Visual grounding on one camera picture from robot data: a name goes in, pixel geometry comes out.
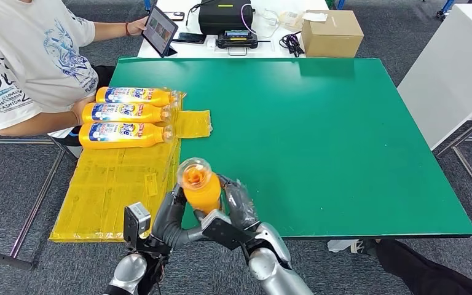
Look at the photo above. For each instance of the red wrist band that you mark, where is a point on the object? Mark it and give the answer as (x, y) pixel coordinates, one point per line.
(127, 29)

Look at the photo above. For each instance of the orange detergent bottle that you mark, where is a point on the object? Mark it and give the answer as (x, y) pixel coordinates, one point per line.
(138, 97)
(201, 191)
(118, 118)
(118, 140)

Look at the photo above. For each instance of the person's left hand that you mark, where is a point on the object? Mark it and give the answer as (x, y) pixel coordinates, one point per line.
(138, 26)

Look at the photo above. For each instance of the person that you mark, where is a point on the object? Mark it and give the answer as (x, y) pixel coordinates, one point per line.
(24, 61)

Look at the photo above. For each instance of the person's foot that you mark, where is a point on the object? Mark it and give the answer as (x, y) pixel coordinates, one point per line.
(366, 246)

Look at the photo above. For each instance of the clear plastic bag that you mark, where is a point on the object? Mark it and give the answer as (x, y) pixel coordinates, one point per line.
(292, 18)

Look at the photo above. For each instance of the white tissue paper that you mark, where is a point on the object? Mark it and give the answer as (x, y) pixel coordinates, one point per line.
(315, 16)

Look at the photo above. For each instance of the black tablet computer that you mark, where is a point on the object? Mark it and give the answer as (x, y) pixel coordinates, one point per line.
(159, 30)

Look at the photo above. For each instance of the black carry bag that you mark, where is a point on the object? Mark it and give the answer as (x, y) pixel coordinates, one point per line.
(226, 18)

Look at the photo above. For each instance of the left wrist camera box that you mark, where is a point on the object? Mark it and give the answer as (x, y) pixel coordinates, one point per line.
(136, 222)

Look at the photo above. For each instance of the black remote controller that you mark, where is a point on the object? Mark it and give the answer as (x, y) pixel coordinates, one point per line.
(237, 40)

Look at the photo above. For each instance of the person's right hand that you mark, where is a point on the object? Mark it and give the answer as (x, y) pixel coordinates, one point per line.
(82, 106)

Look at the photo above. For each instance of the brown cardboard box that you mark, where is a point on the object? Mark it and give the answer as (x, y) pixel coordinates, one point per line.
(335, 37)

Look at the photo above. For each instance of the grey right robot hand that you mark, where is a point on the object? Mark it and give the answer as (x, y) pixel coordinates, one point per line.
(240, 207)

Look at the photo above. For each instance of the white power adapter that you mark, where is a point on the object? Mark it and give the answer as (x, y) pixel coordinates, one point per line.
(212, 42)

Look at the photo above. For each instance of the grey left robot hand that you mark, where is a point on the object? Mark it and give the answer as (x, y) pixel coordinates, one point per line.
(171, 228)

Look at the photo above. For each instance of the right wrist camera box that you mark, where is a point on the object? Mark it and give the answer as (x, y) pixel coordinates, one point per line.
(224, 230)

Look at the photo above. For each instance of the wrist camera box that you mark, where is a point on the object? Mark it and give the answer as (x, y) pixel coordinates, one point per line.
(136, 222)
(224, 230)

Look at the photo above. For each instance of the white desk with metal legs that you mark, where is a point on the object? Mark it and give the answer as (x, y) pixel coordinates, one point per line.
(443, 73)

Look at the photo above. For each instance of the person's left forearm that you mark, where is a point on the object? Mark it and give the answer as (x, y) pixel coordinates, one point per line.
(110, 30)

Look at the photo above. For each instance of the person's leg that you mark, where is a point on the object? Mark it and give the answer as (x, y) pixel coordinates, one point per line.
(423, 270)

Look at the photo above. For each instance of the yellow taped cardboard mat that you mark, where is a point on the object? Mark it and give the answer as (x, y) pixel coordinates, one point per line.
(110, 191)

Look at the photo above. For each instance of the white table foot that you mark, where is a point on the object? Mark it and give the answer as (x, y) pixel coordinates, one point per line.
(338, 245)

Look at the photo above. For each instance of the person's right forearm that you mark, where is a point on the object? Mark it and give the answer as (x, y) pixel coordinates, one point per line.
(36, 122)

